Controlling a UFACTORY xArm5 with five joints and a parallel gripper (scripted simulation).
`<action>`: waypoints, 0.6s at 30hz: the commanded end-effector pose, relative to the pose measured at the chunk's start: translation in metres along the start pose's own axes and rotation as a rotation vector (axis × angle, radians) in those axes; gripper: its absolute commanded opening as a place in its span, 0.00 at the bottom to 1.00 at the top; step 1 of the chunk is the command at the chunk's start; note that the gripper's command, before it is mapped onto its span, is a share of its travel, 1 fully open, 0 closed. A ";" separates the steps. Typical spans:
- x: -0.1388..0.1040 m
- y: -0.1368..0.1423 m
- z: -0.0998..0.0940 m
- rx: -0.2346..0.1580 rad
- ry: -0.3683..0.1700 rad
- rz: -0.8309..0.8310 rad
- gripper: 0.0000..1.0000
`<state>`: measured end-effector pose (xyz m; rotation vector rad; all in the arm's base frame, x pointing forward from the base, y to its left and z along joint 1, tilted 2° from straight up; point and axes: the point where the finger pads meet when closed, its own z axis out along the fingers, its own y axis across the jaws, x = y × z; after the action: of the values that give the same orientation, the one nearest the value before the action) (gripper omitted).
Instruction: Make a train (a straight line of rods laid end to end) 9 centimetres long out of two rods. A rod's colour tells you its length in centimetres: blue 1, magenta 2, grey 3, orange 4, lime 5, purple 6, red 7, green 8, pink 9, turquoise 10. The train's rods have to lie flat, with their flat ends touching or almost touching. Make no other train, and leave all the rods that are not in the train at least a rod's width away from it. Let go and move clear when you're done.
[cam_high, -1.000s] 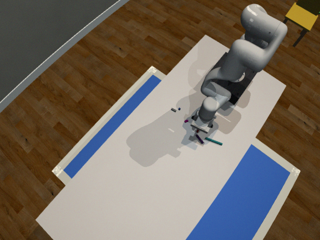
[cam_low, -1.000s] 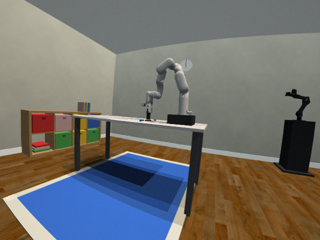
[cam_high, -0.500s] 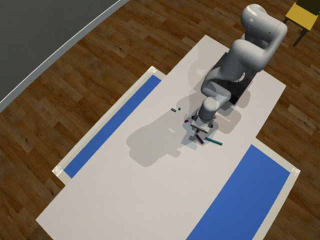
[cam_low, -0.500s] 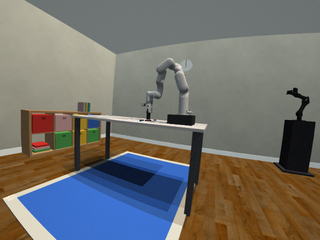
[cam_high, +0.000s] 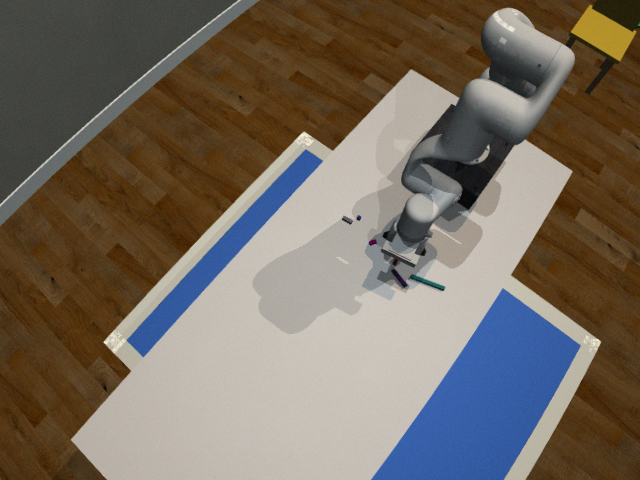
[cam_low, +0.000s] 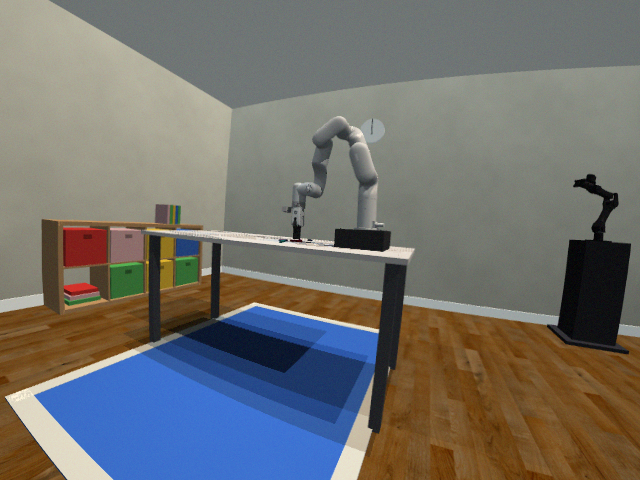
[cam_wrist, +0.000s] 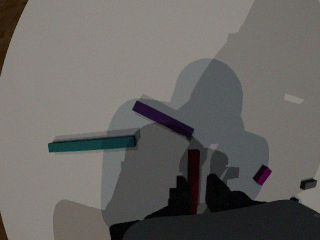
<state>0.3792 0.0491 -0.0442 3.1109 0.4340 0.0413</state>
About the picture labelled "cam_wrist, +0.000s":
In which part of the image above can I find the teal rod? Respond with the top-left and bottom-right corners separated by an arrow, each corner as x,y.
48,135 -> 136,152

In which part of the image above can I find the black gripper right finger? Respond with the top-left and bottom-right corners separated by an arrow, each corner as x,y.
205,173 -> 267,213

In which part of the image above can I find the small magenta block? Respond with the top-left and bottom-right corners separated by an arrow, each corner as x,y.
253,165 -> 272,186

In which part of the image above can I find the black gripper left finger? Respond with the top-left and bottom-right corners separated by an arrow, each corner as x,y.
109,176 -> 192,240

